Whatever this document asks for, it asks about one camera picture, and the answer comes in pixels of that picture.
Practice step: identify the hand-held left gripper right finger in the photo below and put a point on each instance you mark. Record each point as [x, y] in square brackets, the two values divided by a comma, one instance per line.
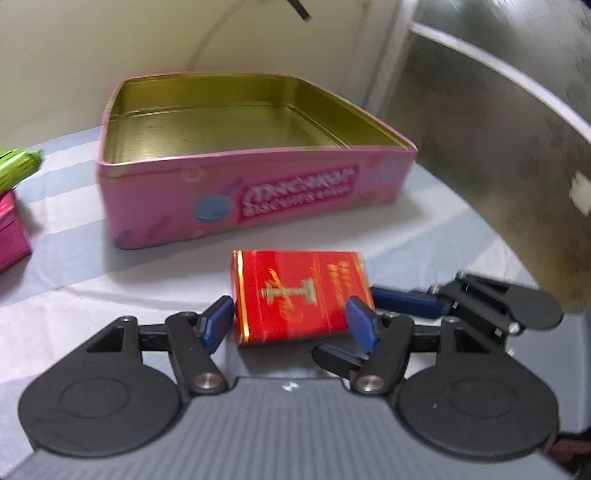
[362, 327]

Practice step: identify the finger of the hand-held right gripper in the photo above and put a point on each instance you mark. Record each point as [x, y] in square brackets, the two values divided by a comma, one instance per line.
[401, 302]
[337, 359]

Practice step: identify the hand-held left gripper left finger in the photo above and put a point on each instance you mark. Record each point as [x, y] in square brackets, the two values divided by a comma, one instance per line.
[216, 321]

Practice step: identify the red rectangular box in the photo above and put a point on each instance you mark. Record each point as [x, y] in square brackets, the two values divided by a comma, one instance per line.
[286, 295]

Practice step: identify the pink biscuit tin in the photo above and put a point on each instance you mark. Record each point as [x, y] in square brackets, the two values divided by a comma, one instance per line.
[161, 207]

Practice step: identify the shiny pink pouch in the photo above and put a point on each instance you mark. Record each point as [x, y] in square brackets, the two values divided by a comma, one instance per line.
[11, 230]

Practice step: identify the shiny green packet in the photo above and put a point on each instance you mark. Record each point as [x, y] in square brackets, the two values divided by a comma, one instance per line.
[14, 168]

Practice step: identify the striped bed sheet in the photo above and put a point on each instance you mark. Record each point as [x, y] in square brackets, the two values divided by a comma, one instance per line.
[92, 295]

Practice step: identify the black tape cross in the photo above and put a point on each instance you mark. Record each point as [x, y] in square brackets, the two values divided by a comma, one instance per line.
[301, 11]

